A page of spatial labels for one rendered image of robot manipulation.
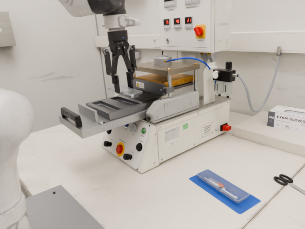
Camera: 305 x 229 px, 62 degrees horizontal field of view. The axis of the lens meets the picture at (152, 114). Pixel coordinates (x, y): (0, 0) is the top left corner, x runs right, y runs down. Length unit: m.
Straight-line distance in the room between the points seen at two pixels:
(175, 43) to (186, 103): 0.34
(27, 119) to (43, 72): 1.97
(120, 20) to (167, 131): 0.44
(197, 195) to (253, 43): 0.87
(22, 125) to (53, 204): 0.41
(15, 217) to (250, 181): 0.71
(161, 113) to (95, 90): 1.78
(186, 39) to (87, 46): 1.55
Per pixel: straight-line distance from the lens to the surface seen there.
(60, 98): 2.53
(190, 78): 1.12
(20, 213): 0.63
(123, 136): 1.09
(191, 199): 0.86
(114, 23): 0.96
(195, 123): 1.10
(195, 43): 1.17
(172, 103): 0.99
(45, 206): 0.85
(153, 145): 0.97
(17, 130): 0.49
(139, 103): 0.98
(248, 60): 1.52
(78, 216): 0.78
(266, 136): 1.20
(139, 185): 0.93
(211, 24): 1.11
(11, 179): 0.59
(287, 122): 1.27
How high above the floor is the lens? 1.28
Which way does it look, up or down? 19 degrees down
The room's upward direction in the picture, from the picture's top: 4 degrees counter-clockwise
